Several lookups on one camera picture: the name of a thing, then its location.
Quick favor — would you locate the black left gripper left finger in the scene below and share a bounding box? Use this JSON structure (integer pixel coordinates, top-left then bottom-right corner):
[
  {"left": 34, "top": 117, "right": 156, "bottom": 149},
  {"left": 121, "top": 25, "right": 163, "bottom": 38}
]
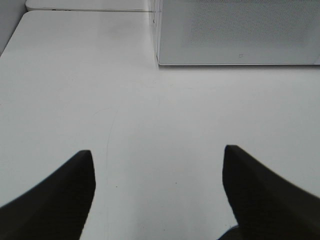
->
[{"left": 0, "top": 150, "right": 96, "bottom": 240}]

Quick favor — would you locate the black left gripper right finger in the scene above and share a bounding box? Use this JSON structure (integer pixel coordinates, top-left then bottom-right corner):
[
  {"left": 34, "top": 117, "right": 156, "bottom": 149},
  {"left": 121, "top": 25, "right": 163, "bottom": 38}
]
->
[{"left": 220, "top": 145, "right": 320, "bottom": 240}]

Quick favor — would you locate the white microwave oven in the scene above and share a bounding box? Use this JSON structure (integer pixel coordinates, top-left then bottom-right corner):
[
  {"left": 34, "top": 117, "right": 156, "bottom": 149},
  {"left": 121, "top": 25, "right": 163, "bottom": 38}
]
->
[{"left": 149, "top": 0, "right": 320, "bottom": 68}]

